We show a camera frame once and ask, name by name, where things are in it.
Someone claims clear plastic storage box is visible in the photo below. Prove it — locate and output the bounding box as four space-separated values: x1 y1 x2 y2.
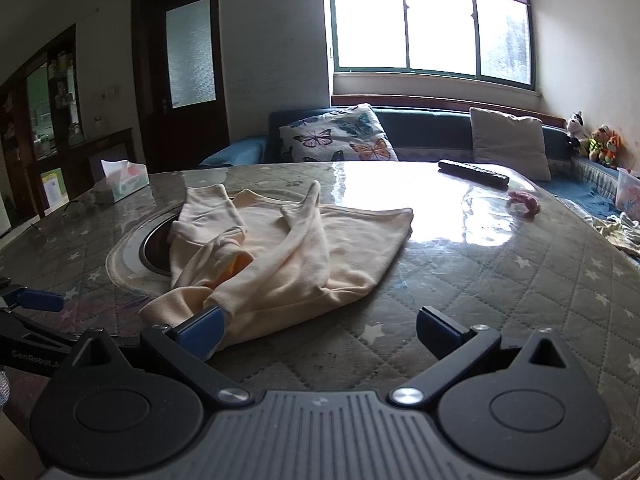
615 168 640 221

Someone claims cow plush toy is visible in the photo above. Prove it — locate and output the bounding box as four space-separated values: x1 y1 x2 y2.
566 112 589 157

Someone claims white plain pillow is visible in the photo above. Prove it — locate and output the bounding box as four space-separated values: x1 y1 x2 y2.
470 107 551 181

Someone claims blue sofa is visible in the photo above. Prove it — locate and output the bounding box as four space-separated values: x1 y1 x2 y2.
200 107 620 220

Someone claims green orange plush toy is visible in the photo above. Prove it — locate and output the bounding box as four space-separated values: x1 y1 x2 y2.
588 125 612 164

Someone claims pink small toy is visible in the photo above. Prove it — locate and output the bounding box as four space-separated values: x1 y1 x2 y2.
506 191 541 218

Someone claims black remote control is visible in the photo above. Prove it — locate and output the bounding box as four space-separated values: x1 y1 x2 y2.
438 159 510 190

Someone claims window with green frame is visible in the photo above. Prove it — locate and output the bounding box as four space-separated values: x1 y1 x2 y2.
331 0 535 89

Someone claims dark display cabinet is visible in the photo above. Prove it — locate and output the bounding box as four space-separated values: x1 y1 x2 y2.
1 26 138 226

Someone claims cream sweatshirt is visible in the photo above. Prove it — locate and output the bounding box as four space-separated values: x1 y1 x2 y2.
139 182 413 349

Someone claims round induction cooktop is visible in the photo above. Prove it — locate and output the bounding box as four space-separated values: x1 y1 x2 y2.
105 205 181 298

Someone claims tissue box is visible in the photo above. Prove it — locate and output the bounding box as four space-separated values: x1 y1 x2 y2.
92 159 150 205

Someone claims butterfly print pillow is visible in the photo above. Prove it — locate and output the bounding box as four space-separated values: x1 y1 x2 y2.
279 103 398 162

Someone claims dark wooden door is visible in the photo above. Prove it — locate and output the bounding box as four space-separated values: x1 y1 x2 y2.
131 0 230 174

